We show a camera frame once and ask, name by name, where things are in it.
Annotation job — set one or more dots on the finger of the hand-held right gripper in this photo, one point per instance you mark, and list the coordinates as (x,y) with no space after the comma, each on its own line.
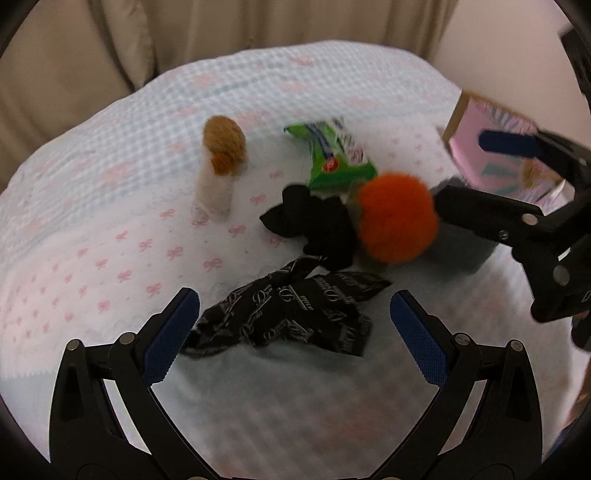
(508,143)
(480,212)

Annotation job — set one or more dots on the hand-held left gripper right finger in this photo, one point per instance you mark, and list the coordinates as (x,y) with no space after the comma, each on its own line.
(420,339)

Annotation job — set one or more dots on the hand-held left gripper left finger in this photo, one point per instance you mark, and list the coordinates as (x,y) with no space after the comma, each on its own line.
(168,339)

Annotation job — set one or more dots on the pink box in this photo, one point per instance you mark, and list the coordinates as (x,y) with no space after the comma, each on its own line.
(485,173)

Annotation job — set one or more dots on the grey cloth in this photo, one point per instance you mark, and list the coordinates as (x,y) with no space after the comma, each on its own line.
(466,249)

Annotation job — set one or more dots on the orange fluffy pompom plush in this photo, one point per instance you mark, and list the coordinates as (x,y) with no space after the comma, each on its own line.
(397,217)

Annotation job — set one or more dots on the dark object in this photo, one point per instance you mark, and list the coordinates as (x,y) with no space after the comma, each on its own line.
(577,55)

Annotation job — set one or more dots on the black printed cloth bow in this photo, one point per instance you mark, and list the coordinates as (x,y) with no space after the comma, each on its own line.
(286,314)

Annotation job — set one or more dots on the white blanket with pink bows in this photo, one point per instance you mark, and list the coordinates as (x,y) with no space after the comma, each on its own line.
(138,194)

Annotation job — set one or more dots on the green snack packet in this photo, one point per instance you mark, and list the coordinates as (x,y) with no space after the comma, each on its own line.
(339,157)

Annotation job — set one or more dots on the black scrunchie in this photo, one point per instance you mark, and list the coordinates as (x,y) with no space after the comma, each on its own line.
(314,224)

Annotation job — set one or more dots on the brown and white mushroom plush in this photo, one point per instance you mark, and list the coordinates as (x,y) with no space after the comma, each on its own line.
(221,157)

